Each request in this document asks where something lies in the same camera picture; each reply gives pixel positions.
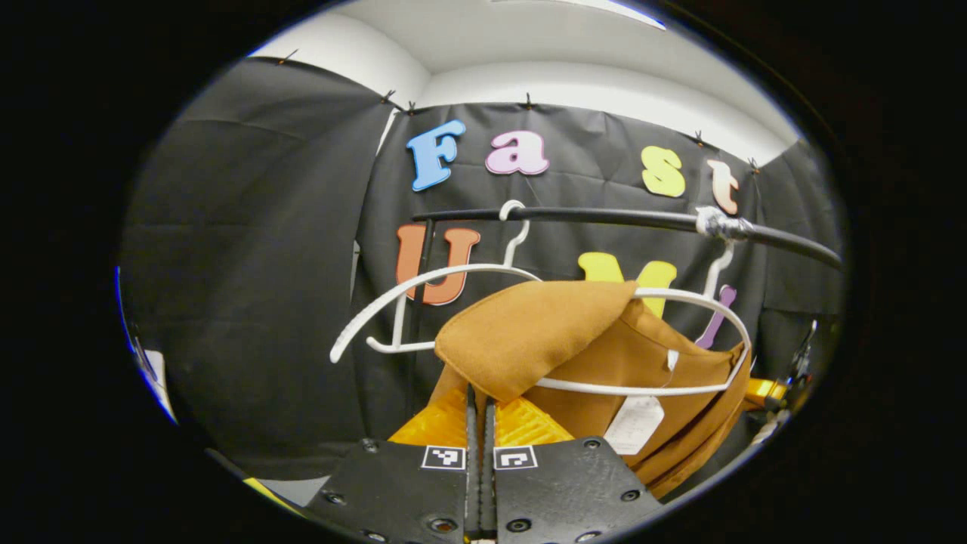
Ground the white hanger with taped hook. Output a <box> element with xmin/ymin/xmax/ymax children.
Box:
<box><xmin>533</xmin><ymin>240</ymin><xmax>754</xmax><ymax>398</ymax></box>

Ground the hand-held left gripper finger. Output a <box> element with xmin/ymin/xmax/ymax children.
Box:
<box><xmin>481</xmin><ymin>393</ymin><xmax>666</xmax><ymax>543</ymax></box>
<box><xmin>306</xmin><ymin>384</ymin><xmax>480</xmax><ymax>543</ymax></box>

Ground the silver tape wrap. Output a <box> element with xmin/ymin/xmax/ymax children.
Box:
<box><xmin>695</xmin><ymin>206</ymin><xmax>753</xmax><ymax>243</ymax></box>

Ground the black clothes rail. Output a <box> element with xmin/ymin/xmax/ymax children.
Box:
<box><xmin>408</xmin><ymin>206</ymin><xmax>844</xmax><ymax>394</ymax></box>

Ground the empty white hanger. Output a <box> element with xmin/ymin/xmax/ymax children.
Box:
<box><xmin>329</xmin><ymin>199</ymin><xmax>543</xmax><ymax>364</ymax></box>

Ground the black backdrop cloth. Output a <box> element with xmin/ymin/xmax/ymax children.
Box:
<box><xmin>121</xmin><ymin>57</ymin><xmax>847</xmax><ymax>484</ymax></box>

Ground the brown jacket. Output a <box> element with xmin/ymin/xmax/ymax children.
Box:
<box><xmin>427</xmin><ymin>281</ymin><xmax>755</xmax><ymax>499</ymax></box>

